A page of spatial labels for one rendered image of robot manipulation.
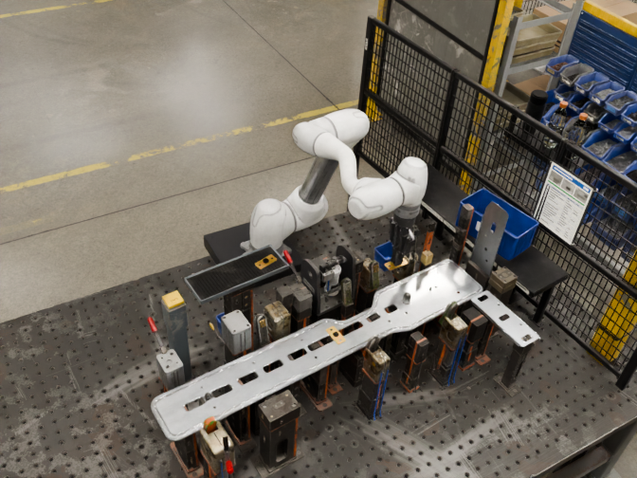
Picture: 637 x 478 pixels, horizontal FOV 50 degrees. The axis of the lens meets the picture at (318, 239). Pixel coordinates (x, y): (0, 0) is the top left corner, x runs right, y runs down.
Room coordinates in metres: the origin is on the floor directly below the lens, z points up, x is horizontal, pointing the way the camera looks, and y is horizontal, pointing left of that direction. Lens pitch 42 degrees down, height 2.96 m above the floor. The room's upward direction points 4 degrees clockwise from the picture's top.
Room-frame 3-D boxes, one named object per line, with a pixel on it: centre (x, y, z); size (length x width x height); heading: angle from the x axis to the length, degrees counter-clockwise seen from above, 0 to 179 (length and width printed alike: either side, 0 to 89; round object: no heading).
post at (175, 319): (1.64, 0.50, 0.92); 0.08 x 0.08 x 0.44; 36
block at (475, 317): (1.84, -0.64, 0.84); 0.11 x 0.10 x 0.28; 36
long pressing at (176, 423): (1.65, -0.08, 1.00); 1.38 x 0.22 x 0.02; 126
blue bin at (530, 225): (2.28, -0.76, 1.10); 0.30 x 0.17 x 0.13; 44
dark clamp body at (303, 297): (1.81, 0.05, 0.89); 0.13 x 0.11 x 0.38; 36
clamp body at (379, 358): (1.56, -0.24, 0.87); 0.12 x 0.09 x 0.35; 36
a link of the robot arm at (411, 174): (1.80, -0.28, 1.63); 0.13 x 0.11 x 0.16; 130
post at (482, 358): (1.87, -0.71, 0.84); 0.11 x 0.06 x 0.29; 36
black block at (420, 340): (1.69, -0.41, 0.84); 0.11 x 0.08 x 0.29; 36
